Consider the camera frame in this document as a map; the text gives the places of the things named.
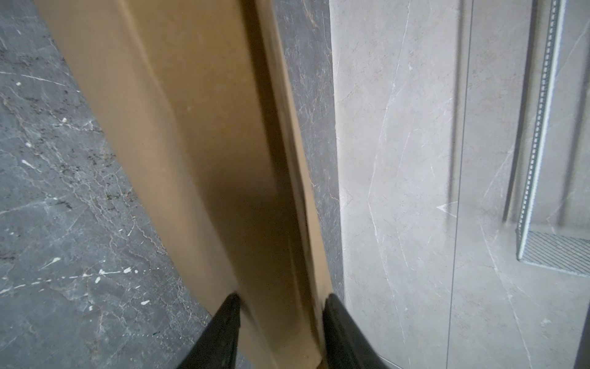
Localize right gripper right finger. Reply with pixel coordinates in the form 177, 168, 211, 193
323, 294, 387, 369

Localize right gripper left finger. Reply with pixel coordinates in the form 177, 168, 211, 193
178, 293, 241, 369

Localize brown cardboard box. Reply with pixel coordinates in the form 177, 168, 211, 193
37, 1, 332, 368

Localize white wire mesh basket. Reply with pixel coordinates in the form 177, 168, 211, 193
515, 1, 589, 278

